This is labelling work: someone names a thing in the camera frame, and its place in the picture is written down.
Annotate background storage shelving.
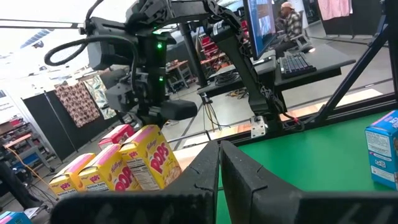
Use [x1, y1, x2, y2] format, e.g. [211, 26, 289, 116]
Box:
[0, 116, 57, 175]

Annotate computer monitor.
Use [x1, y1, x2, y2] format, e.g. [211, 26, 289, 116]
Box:
[242, 0, 277, 60]

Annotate black partition panel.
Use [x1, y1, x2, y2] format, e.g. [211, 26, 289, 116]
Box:
[21, 90, 119, 161]

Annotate coiled black cable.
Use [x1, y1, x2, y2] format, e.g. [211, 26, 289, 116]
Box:
[214, 70, 240, 86]

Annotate brown patterned cloth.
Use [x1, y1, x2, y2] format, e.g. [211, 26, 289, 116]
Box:
[54, 81, 101, 128]

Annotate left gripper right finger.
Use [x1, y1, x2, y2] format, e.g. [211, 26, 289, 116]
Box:
[221, 140, 299, 224]

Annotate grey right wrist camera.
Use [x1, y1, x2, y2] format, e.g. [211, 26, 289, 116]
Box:
[99, 68, 141, 113]

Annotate yellow Corn Pops cereal box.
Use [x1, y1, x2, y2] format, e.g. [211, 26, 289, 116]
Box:
[77, 143, 142, 192]
[119, 124, 183, 191]
[49, 152, 96, 200]

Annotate black keyboard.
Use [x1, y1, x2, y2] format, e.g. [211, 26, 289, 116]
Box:
[278, 52, 317, 79]

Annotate pink hanging cloth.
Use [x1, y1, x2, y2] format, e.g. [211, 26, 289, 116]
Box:
[317, 0, 354, 21]

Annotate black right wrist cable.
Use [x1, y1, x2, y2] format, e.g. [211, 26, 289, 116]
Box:
[43, 0, 139, 94]

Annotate black metal rig frame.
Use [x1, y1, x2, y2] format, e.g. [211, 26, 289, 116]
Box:
[214, 0, 398, 149]

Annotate leaf patterned cloth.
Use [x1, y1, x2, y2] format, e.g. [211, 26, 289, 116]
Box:
[83, 74, 118, 121]

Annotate blue Rice Krispies cereal box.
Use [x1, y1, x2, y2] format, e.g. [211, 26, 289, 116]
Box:
[0, 210, 32, 224]
[364, 109, 398, 191]

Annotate dark workstation desk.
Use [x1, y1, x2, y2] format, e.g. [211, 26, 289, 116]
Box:
[178, 23, 357, 97]

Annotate green table mat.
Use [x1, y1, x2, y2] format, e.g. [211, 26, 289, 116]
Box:
[216, 110, 398, 224]

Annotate person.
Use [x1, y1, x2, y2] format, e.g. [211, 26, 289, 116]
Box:
[273, 1, 307, 58]

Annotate red Froot Loops cereal box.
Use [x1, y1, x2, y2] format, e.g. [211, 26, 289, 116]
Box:
[98, 123, 136, 151]

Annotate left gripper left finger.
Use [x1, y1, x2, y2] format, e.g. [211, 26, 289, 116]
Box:
[166, 140, 221, 191]

